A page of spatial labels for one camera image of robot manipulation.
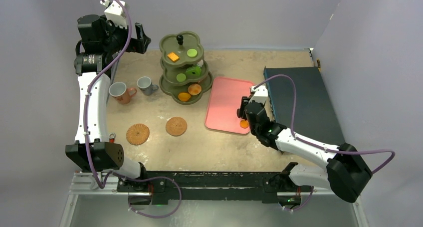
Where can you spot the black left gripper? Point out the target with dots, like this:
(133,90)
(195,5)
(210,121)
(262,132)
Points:
(138,45)

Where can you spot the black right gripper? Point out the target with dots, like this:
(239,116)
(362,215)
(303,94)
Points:
(242,109)

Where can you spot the round orange cookie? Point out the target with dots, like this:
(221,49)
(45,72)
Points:
(244,124)

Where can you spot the pink serving tray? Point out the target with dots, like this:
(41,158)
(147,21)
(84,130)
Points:
(225,99)

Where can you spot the yellow square cracker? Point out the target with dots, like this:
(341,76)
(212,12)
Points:
(173,57)

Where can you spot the grey mug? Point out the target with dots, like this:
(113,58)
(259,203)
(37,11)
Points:
(146,86)

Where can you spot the green macaron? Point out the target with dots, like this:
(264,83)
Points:
(181,77)
(192,53)

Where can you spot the orange mug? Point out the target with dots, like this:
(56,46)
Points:
(121,93)

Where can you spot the green three-tier stand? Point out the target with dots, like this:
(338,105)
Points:
(179,43)

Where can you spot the paw print bun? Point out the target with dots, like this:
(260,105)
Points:
(194,89)

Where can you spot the yellow egg tart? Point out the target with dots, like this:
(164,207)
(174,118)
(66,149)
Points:
(184,96)

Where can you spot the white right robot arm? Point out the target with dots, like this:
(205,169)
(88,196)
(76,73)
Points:
(340,168)

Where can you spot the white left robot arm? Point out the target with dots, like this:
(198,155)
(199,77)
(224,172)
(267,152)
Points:
(91,150)

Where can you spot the dark grey flat box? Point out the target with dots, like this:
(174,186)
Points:
(299,94)

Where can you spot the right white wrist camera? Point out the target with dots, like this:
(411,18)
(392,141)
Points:
(258,94)

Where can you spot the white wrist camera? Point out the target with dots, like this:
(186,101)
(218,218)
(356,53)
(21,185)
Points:
(114,13)
(258,94)

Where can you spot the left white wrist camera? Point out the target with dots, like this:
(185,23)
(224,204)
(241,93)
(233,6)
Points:
(114,13)

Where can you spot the red handled tool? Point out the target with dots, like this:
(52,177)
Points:
(112,137)

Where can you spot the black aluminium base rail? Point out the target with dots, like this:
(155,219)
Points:
(163,186)

